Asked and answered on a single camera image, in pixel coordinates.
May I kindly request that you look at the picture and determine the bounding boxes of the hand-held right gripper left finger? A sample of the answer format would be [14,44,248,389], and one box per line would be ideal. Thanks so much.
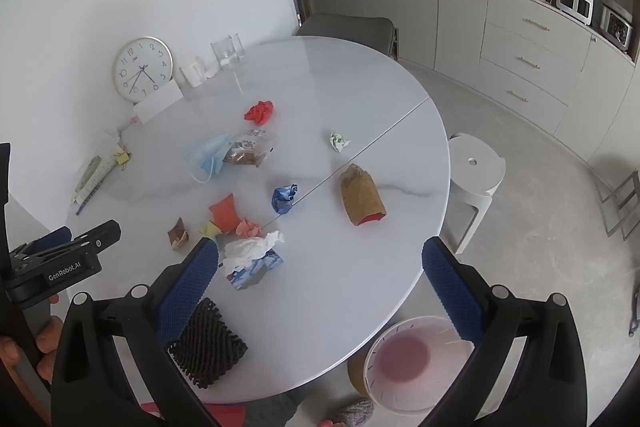
[50,237,221,427]

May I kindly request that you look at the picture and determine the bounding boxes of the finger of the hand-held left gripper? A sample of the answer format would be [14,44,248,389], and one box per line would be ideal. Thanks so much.
[70,220,122,254]
[10,226,73,259]

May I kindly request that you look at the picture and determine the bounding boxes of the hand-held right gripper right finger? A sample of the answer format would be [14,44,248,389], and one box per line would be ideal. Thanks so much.
[417,236,588,427]

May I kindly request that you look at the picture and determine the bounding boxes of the black foam net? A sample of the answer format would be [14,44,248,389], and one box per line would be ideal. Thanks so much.
[165,298,249,389]

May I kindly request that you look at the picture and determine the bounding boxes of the small brown wrapper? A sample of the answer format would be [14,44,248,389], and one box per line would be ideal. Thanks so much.
[167,217,190,253]

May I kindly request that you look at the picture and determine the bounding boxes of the white bin with pink liner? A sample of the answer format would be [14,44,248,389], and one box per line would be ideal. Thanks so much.
[347,315,476,413]

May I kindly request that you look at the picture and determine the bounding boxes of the orange packet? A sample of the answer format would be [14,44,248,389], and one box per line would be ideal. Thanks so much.
[208,193,242,230]

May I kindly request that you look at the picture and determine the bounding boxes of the blue face mask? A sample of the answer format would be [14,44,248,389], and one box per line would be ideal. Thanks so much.
[186,134,233,182]

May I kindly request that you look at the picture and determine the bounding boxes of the blue wrapper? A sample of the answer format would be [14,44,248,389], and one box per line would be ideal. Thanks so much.
[271,183,299,215]

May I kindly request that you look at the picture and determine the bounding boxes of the brown paper bag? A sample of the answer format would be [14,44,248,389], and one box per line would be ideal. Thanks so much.
[339,163,387,226]

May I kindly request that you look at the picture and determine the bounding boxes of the red paper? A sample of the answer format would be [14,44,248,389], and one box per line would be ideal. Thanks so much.
[244,100,276,126]

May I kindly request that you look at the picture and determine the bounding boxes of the person's left hand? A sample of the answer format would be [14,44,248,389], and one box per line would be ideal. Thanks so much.
[0,296,65,383]

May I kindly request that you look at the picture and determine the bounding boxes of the white crumpled tissue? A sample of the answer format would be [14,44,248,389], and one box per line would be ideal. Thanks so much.
[221,231,285,275]

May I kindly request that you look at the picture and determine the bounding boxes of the blue tissue packet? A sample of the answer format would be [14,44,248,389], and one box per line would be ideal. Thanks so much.
[226,249,284,291]

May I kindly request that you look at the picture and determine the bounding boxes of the pink crumpled paper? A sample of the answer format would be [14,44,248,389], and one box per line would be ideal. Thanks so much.
[234,218,263,239]

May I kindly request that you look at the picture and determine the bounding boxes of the white plastic stool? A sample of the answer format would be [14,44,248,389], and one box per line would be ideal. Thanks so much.
[440,133,507,255]

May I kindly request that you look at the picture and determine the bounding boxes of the white card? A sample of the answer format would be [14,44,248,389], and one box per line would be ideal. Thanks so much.
[134,80,184,125]

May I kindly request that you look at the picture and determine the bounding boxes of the clear plastic snack bag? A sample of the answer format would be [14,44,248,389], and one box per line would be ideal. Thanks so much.
[222,129,276,168]

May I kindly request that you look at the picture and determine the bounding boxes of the grey knitted slipper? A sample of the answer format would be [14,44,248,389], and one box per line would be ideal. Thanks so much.
[332,398,376,427]

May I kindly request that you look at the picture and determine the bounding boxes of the white cup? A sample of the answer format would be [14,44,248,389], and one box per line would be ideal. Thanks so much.
[179,57,208,88]

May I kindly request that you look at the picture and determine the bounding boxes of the large clear glass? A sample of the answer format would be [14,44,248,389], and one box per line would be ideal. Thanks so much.
[210,35,237,70]

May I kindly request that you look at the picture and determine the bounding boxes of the beige drawer cabinet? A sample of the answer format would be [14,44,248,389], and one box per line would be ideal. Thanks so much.
[475,0,640,160]

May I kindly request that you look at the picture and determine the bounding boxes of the grey upholstered chair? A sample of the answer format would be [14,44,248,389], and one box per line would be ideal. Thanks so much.
[295,13,396,56]

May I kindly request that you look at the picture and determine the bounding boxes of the silver toaster oven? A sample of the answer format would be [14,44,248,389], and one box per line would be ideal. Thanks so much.
[600,2,633,52]

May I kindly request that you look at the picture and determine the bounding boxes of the round white wall clock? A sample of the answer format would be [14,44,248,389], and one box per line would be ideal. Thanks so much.
[111,37,174,104]

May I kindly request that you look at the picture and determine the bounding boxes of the metal chair frame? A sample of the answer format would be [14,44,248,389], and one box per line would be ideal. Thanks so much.
[597,169,640,240]

